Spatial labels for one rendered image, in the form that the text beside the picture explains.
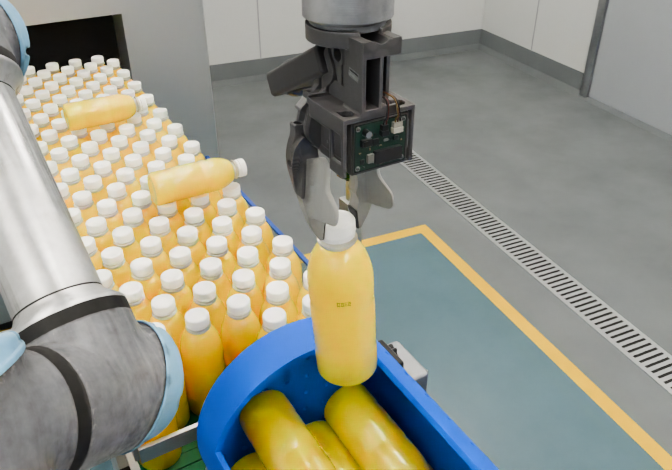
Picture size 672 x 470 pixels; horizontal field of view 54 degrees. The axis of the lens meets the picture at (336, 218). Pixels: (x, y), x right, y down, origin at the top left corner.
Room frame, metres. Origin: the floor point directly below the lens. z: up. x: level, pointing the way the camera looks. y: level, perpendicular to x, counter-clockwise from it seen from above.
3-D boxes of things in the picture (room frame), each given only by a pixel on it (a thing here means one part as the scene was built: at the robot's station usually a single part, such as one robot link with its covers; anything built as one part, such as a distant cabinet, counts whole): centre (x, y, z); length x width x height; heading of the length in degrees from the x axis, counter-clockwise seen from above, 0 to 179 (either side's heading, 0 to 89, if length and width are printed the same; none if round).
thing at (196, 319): (0.82, 0.23, 1.09); 0.04 x 0.04 x 0.02
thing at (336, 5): (0.54, -0.01, 1.67); 0.08 x 0.08 x 0.05
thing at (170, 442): (0.76, 0.12, 0.96); 0.40 x 0.01 x 0.03; 121
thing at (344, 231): (0.56, 0.00, 1.44); 0.04 x 0.04 x 0.02
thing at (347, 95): (0.53, -0.01, 1.59); 0.09 x 0.08 x 0.12; 31
